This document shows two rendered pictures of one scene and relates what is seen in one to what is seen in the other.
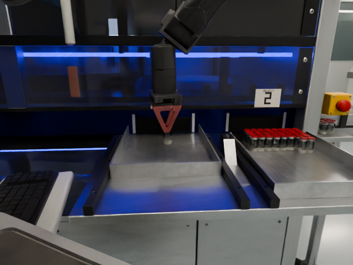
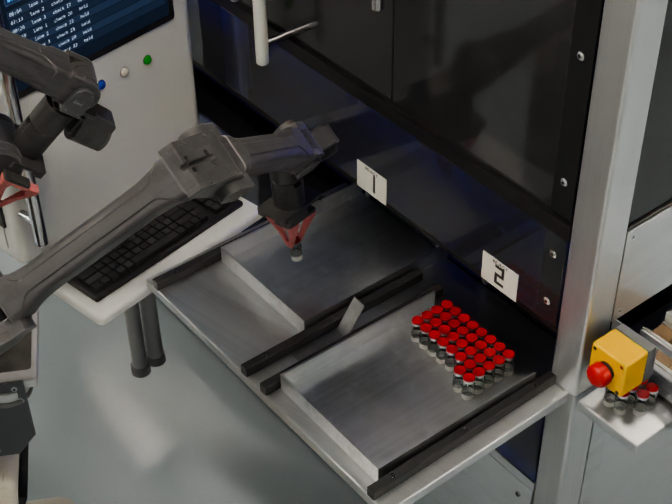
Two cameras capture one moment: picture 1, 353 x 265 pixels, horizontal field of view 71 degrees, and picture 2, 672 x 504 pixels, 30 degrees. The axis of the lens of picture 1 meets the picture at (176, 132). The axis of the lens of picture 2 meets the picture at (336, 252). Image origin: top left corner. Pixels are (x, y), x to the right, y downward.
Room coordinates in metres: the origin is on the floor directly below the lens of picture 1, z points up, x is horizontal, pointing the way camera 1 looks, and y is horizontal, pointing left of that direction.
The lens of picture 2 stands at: (-0.32, -1.47, 2.42)
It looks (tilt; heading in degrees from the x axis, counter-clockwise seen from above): 40 degrees down; 56
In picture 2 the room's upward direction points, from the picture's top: 1 degrees counter-clockwise
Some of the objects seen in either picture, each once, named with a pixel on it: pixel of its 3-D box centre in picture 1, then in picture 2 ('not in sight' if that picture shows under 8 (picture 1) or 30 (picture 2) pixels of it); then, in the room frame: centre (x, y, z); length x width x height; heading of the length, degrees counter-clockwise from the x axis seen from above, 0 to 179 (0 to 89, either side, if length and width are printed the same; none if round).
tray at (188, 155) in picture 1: (164, 145); (334, 252); (0.70, 0.03, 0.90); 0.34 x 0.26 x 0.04; 4
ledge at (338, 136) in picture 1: (323, 133); (634, 407); (0.89, -0.56, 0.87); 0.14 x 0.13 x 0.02; 4
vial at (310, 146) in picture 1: (309, 144); (468, 386); (0.68, -0.39, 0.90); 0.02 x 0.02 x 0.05
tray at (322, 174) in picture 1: (294, 156); (407, 380); (0.61, -0.31, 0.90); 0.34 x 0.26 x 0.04; 3
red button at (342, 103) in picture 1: (342, 105); (601, 373); (0.81, -0.55, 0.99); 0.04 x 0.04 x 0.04; 4
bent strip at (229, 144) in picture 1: (235, 159); (328, 330); (0.56, -0.14, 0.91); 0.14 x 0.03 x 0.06; 3
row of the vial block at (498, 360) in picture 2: (273, 138); (466, 343); (0.74, -0.30, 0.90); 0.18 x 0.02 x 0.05; 93
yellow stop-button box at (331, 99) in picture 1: (333, 103); (620, 360); (0.85, -0.55, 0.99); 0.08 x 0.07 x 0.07; 4
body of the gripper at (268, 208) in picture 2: (164, 84); (288, 192); (0.60, 0.03, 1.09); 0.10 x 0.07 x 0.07; 13
